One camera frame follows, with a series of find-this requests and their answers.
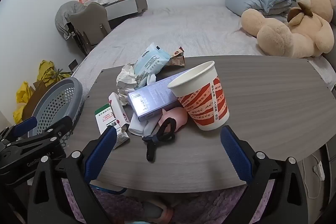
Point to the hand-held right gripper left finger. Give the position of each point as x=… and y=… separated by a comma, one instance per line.
x=101, y=153

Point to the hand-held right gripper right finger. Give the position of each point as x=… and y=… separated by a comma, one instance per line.
x=236, y=155

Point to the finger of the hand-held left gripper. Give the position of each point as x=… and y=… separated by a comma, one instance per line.
x=25, y=125
x=61, y=127

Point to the grey-blue plastic basket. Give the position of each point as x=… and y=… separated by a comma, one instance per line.
x=52, y=106

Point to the red striped paper cup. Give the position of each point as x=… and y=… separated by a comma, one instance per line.
x=207, y=106

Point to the purple cardboard box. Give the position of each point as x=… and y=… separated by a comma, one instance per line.
x=149, y=100

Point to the pink pig toy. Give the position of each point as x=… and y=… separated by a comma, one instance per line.
x=176, y=116

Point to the brown cardboard box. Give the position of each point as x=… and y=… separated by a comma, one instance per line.
x=35, y=98

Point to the white green medicine box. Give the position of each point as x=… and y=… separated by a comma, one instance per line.
x=105, y=116

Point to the small white red box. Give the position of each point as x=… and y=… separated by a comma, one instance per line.
x=118, y=108

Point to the grey pink slipper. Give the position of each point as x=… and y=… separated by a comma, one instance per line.
x=149, y=211

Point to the crumpled white paper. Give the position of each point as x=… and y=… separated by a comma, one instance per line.
x=126, y=77

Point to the light blue wipes pack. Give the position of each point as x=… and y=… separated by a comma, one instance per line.
x=152, y=61

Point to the beige grey chair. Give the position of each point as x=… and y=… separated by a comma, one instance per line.
x=89, y=22

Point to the grey cloth bundle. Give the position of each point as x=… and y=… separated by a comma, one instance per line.
x=64, y=16

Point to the brown snack wrapper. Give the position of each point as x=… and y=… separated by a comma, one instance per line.
x=177, y=58

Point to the beige teddy bear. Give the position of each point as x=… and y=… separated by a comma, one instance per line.
x=288, y=35

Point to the white grey desk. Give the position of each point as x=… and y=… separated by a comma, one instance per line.
x=123, y=7

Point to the bed with grey sheet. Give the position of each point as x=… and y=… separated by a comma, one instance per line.
x=183, y=22

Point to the dark wall socket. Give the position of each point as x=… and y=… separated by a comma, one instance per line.
x=73, y=64

